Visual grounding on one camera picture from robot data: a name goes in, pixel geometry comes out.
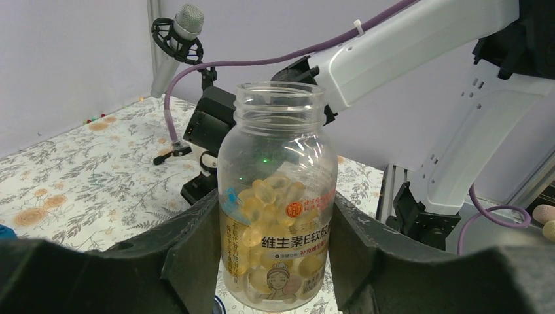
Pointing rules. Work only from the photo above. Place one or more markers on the floral patterned table mat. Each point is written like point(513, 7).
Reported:
point(96, 185)

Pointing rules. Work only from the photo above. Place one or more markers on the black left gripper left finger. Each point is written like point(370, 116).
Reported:
point(171, 268)

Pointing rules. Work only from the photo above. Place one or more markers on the round clear blue pill case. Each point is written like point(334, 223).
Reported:
point(218, 306)

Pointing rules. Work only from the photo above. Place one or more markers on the black microphone on tripod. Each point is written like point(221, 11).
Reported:
point(178, 39)

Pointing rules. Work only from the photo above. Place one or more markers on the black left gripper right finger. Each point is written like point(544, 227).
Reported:
point(378, 270)

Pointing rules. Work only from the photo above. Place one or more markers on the small amber pill bottle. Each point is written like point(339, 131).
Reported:
point(276, 179)

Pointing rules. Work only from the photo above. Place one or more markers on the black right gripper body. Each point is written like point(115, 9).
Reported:
point(210, 122)

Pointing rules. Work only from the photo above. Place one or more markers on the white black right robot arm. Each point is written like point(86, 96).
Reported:
point(397, 123)

